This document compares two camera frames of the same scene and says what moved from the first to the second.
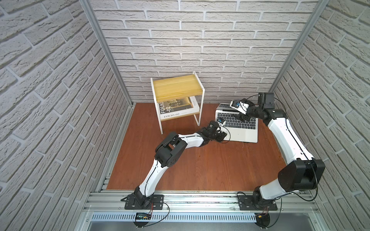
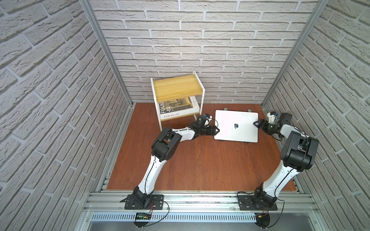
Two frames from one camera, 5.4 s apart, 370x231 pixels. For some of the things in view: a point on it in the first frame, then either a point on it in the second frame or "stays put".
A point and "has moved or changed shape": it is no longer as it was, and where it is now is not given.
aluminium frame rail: [199, 202] stays put
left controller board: [143, 216] stays put
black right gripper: [244, 101] to [259, 125]
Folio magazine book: [178, 108] stays put
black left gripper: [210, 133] to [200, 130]
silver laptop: [237, 130] has moved or changed shape
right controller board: [262, 220] stays put
